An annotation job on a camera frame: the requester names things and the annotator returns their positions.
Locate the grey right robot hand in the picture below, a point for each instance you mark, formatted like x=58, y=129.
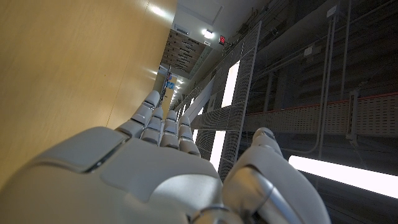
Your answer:
x=140, y=180

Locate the blue sign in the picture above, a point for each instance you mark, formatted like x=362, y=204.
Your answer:
x=169, y=85

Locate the brown slatted ceiling panel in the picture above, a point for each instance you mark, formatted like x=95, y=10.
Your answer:
x=183, y=53

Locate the round ceiling lamp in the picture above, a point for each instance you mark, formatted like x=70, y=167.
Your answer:
x=207, y=33

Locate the red lit sign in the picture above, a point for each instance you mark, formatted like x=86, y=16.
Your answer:
x=222, y=39

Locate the long ceiling light tube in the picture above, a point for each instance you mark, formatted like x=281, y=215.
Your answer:
x=342, y=175

